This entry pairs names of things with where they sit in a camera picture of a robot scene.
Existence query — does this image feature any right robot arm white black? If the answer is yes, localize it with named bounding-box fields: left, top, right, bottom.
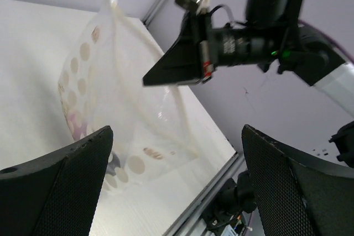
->
left=142, top=0, right=353, bottom=114

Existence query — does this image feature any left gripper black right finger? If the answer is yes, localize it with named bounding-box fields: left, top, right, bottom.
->
left=242, top=125, right=353, bottom=235

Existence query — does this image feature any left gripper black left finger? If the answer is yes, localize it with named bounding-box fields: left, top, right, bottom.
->
left=1, top=126, right=113, bottom=235

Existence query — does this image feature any aluminium mounting rail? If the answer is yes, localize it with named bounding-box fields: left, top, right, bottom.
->
left=163, top=153, right=245, bottom=236

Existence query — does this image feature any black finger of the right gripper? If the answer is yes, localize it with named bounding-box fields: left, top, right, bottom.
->
left=142, top=13, right=203, bottom=86

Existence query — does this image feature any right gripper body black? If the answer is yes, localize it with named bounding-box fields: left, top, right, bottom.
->
left=197, top=12, right=249, bottom=83

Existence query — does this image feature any purple toy eggplant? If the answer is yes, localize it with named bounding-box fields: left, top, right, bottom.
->
left=66, top=112, right=121, bottom=176

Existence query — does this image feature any clear zip top bag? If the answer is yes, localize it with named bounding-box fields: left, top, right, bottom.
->
left=58, top=0, right=198, bottom=193

